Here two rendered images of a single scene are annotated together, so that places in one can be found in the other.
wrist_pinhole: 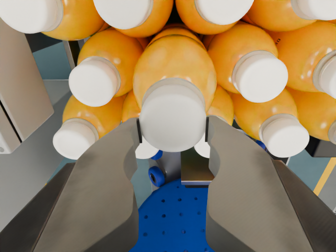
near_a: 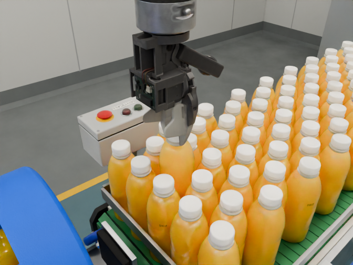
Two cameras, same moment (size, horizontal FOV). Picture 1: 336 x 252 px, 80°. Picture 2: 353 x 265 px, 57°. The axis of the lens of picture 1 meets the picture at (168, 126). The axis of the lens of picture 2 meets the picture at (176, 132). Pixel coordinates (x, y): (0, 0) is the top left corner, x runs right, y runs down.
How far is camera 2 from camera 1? 0.60 m
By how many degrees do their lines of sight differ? 77
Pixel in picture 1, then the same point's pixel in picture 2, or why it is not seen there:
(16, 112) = (112, 139)
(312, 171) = not seen: outside the picture
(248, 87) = (196, 173)
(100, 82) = (158, 142)
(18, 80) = not seen: hidden behind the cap
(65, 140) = (122, 142)
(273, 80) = (205, 177)
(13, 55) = (133, 141)
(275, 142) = (185, 199)
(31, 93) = not seen: hidden behind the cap
